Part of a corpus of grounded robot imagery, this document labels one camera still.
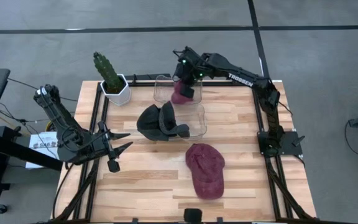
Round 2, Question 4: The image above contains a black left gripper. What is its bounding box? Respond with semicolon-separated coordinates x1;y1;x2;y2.
82;121;134;174

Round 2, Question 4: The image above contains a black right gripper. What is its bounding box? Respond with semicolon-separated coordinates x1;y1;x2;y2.
172;46;203;100

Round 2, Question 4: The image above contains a maroon baseball cap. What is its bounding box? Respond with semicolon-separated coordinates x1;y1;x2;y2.
185;142;226;200
170;80;195;106

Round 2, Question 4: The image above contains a dark grey baseball cap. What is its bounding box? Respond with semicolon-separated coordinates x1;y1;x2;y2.
136;104;167;141
161;100;191;139

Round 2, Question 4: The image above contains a clear plastic bin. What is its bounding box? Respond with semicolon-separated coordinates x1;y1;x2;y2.
163;102;208;141
153;74;204;106

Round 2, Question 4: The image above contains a white hexagonal plant pot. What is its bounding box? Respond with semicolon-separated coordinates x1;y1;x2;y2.
99;73;132;106

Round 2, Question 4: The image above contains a green cactus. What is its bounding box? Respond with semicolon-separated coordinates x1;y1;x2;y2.
93;51;126;94

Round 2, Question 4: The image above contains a white printed paper box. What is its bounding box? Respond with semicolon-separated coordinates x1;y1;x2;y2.
25;131;62;170

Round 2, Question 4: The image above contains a black desk stand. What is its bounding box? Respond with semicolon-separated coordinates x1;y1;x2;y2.
0;126;63;212

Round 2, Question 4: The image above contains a black aluminium table frame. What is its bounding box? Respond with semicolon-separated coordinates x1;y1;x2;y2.
50;79;318;224

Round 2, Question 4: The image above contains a black rear table bracket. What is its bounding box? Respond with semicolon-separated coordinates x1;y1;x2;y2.
132;73;172;82

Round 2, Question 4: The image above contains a yellow cable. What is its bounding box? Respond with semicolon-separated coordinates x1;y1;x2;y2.
44;119;57;133

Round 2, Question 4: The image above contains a black table-level camera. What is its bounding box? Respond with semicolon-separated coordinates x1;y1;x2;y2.
183;208;203;224

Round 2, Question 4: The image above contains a long black floor cable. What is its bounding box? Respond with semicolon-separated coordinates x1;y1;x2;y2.
7;77;79;103

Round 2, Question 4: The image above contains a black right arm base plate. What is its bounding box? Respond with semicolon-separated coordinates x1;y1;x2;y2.
257;130;306;157

